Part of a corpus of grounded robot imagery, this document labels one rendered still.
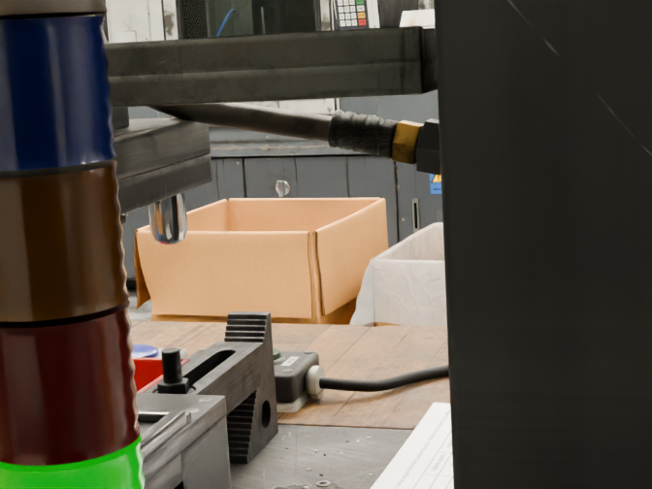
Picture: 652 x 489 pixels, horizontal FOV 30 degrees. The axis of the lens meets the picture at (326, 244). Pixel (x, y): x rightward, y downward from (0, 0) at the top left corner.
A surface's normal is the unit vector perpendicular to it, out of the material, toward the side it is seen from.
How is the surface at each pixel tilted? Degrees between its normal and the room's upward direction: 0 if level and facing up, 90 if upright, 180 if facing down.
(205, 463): 90
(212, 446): 90
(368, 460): 0
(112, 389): 104
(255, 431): 90
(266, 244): 89
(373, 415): 0
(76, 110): 76
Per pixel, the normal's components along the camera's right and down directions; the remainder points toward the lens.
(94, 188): 0.78, -0.18
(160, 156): 0.96, 0.00
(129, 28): -0.34, 0.18
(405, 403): -0.06, -0.98
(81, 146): 0.72, 0.32
